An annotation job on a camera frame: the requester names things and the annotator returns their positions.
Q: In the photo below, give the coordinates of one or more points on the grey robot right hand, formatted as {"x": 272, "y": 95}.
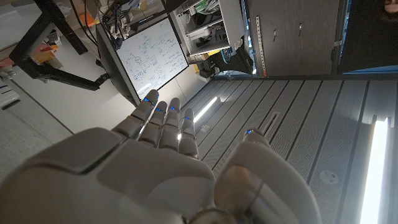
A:
{"x": 124, "y": 180}

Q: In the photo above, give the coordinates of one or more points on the long ceiling light strip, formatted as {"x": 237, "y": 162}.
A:
{"x": 205, "y": 109}
{"x": 374, "y": 174}

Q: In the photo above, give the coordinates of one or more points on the black computer monitor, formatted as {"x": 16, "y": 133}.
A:
{"x": 109, "y": 59}

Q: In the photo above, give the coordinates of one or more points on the black-framed whiteboard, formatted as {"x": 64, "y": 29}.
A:
{"x": 152, "y": 59}

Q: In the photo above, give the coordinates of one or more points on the white shelf cabinet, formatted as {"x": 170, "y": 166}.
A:
{"x": 230, "y": 21}

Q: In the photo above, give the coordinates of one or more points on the round ceiling smoke detector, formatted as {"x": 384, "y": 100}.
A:
{"x": 329, "y": 177}

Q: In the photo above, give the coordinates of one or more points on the person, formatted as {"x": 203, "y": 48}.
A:
{"x": 391, "y": 7}

